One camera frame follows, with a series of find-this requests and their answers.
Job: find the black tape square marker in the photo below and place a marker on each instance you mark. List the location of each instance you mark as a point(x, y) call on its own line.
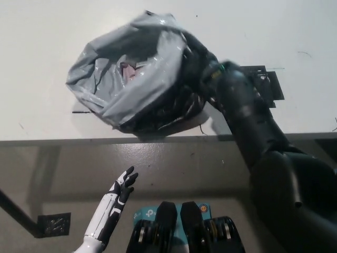
point(273, 84)

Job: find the pink crumpled cloth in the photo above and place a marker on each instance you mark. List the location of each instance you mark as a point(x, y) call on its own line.
point(130, 71)

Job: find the thin black tape strip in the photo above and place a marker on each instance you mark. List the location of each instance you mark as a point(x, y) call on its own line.
point(81, 112)

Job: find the grey and black plastic bag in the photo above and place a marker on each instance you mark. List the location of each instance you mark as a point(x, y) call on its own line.
point(147, 89)

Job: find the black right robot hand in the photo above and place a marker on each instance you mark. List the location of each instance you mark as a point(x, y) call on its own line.
point(200, 68)

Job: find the black table leg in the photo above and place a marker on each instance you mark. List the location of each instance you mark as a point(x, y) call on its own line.
point(18, 210)

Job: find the black tape floor patch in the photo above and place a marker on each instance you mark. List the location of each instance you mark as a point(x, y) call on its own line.
point(54, 224)

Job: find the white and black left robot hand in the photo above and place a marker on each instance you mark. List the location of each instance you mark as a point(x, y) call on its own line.
point(123, 187)

